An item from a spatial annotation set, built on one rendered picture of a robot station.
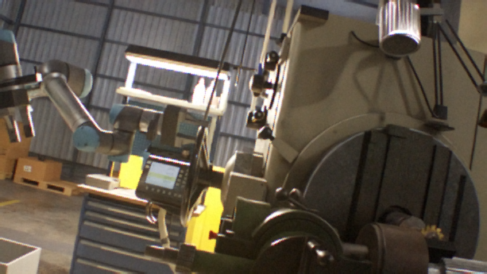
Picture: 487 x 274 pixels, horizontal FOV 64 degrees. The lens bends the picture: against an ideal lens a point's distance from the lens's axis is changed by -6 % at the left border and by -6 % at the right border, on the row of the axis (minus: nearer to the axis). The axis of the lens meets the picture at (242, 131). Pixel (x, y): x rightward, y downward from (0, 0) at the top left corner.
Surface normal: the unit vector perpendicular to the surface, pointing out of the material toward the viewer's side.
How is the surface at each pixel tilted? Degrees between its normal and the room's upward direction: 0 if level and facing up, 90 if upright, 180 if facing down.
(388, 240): 43
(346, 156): 90
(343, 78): 90
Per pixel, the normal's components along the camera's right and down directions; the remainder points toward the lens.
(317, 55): 0.04, -0.06
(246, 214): 0.18, -0.75
